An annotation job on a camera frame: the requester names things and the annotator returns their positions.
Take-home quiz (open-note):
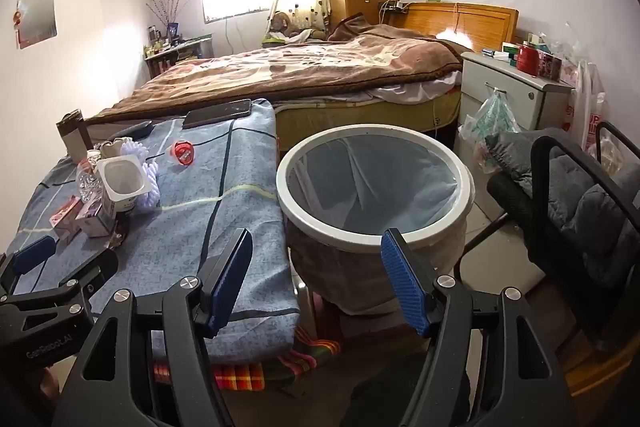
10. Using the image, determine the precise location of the white bedside cabinet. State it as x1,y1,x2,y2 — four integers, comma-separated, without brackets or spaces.
459,52,570,130

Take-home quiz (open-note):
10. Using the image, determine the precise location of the white round trash bin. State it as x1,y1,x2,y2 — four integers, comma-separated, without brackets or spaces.
276,124,475,315

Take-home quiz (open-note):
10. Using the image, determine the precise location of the black smartphone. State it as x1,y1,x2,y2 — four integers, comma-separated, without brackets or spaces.
182,98,252,129

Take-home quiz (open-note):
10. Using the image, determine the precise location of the bed with brown blanket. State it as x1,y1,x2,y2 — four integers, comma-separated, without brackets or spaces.
87,15,466,150

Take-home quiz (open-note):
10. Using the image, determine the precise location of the dark glasses case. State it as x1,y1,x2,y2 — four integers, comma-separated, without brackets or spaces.
108,120,154,141

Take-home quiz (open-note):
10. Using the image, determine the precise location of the grey chair cushion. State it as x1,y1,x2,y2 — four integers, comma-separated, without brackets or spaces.
487,128,639,291

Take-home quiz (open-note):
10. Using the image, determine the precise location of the wall calendar poster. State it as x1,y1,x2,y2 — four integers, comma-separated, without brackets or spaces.
13,0,58,49

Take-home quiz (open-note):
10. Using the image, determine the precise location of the cluttered side shelf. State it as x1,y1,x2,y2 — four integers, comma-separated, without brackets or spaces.
143,23,214,78

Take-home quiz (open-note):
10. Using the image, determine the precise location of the wooden headboard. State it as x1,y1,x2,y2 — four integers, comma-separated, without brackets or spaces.
384,2,518,52

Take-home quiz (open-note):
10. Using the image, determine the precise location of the blue checked table cloth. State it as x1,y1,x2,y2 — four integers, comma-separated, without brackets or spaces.
6,97,302,365

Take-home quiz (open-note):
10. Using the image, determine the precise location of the red jar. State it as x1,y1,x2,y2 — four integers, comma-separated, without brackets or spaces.
516,41,539,77

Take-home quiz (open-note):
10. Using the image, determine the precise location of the white foam fruit net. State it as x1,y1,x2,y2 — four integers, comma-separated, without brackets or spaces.
120,140,160,212

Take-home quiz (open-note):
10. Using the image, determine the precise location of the black office chair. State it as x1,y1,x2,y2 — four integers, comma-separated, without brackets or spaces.
464,128,639,350

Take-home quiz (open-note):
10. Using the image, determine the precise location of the dark red tin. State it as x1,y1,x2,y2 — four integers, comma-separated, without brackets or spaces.
537,51,562,81

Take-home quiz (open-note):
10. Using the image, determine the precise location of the pink small carton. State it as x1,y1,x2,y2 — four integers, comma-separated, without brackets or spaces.
49,195,115,241

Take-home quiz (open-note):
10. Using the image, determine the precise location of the clear plastic bottle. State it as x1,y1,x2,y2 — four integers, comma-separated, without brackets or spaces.
76,150,103,202

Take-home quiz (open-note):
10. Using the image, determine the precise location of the green printed plastic bag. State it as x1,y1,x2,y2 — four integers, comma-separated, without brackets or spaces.
458,88,521,174

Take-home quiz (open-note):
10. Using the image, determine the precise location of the red white plastic bag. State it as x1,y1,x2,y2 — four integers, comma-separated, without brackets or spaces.
562,60,608,150

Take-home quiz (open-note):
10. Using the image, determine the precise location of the white yogurt cup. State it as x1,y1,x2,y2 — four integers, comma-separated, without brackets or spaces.
96,155,151,216

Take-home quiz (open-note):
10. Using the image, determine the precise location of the brown white thermos mug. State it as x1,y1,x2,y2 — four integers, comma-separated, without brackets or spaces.
56,108,93,165

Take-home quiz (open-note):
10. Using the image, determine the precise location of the teddy bear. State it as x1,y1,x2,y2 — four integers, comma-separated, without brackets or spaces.
269,11,298,37

